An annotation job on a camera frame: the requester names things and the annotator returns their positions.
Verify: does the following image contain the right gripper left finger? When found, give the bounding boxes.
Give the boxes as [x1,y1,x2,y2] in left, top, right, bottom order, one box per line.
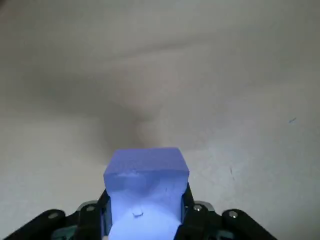
[0,187,112,240]

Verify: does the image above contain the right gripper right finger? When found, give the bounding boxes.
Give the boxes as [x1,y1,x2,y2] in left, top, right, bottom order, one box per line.
[174,183,278,240]

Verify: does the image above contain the purple foam block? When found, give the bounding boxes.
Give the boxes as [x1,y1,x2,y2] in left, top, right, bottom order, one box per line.
[102,147,190,240]

